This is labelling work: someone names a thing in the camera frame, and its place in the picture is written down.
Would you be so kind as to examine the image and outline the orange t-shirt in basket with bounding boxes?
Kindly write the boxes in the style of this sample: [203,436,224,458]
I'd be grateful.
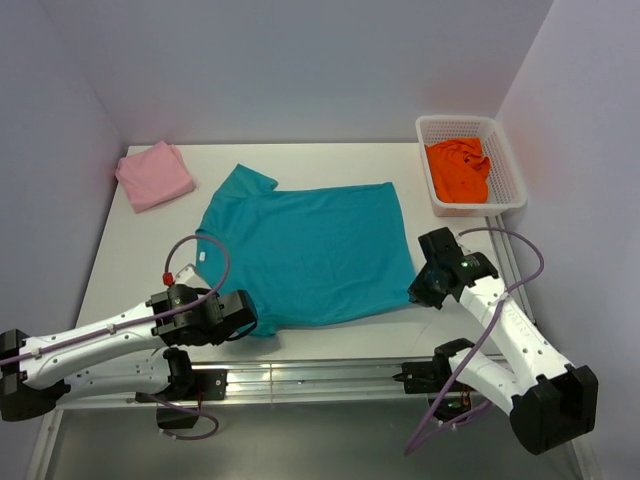
[425,137,491,204]

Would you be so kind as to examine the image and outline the folded pink t-shirt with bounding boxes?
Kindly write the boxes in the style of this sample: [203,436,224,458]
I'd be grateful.
[115,141,196,213]

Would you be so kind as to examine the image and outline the aluminium mounting rail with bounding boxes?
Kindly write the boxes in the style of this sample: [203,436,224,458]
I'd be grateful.
[56,349,431,410]

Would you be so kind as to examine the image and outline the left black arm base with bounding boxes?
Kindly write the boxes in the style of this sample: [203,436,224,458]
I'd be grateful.
[136,366,227,402]

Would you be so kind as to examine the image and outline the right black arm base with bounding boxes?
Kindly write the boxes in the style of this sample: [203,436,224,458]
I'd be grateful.
[393,358,452,395]

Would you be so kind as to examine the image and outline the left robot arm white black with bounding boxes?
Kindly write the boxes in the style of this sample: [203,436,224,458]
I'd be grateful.
[1,284,257,422]

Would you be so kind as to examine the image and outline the white plastic basket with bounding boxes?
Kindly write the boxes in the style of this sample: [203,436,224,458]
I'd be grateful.
[415,115,527,217]

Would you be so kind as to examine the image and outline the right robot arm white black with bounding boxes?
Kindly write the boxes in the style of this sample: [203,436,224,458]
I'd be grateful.
[394,227,599,455]

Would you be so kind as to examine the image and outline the teal t-shirt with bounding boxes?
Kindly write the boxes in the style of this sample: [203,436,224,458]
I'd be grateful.
[196,165,415,337]

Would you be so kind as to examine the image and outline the black box under rail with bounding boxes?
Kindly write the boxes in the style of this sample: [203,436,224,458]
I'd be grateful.
[156,407,198,431]

